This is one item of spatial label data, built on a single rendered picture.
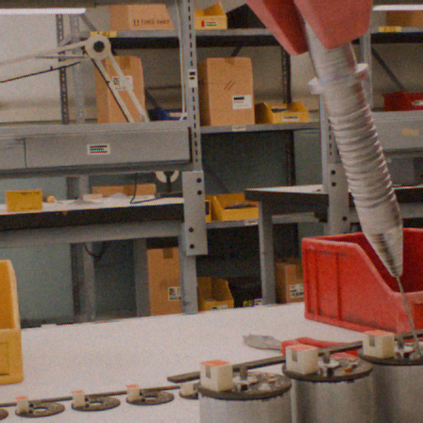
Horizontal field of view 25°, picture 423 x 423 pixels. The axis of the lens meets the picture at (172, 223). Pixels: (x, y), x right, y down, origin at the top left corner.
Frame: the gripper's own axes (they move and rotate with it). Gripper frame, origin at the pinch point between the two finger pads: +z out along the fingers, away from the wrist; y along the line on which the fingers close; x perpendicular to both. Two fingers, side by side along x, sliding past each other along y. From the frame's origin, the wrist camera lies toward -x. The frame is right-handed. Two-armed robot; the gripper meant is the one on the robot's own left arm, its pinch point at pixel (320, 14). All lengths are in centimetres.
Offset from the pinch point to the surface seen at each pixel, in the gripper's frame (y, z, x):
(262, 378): 1.3, 8.5, 4.5
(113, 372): 28.9, 18.3, -4.7
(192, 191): 196, 59, -127
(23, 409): 24.2, 15.3, 2.9
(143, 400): 21.6, 17.3, -2.2
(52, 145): 207, 33, -97
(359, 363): 0.6, 9.4, 1.7
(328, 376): 0.2, 8.9, 3.2
